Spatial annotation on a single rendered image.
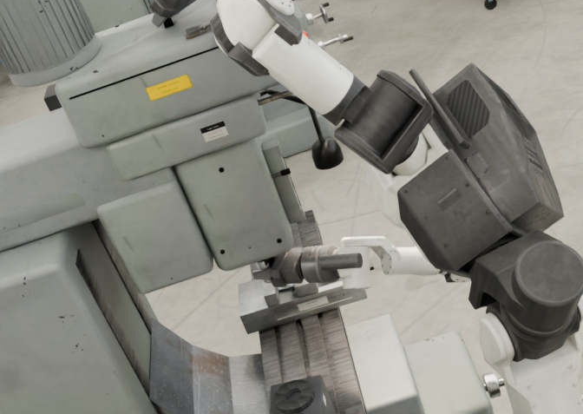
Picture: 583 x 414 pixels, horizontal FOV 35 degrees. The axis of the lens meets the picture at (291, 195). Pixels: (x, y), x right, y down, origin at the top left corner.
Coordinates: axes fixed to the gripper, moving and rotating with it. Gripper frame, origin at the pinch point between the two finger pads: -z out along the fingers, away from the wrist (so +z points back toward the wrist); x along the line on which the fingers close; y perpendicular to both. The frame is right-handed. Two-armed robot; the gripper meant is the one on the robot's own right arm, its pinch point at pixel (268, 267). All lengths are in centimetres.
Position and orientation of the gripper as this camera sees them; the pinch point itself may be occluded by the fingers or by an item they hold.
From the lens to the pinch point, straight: 225.1
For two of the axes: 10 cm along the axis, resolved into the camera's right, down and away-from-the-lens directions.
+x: -3.0, 5.8, -7.5
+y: 3.2, 8.1, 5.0
